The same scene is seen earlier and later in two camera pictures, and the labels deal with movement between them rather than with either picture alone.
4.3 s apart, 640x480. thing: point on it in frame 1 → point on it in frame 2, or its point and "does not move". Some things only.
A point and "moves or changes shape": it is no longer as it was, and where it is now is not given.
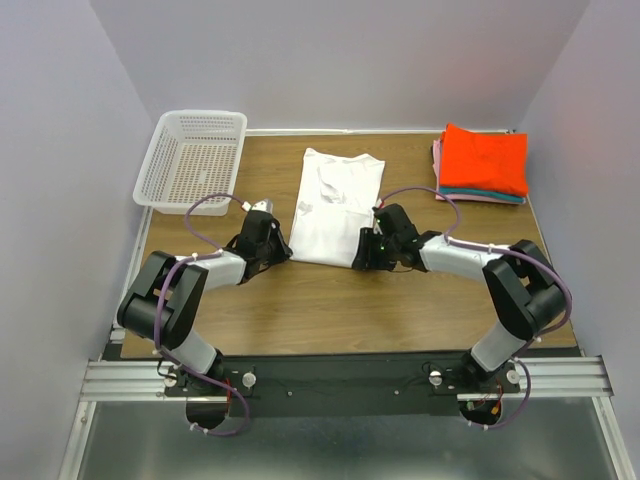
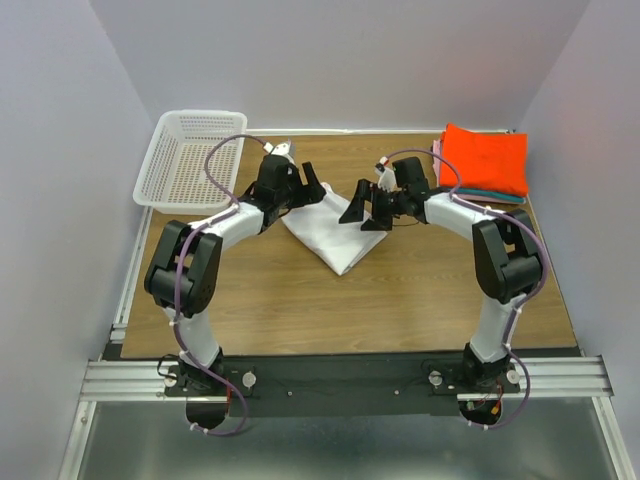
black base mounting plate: (343, 384) does not move
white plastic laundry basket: (194, 152) does not move
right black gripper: (367, 237) → (354, 213)
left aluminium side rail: (118, 333) does not move
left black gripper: (284, 252) → (313, 192)
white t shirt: (336, 204) moves or changes shape
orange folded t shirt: (492, 161) does not move
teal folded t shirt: (481, 193) does not move
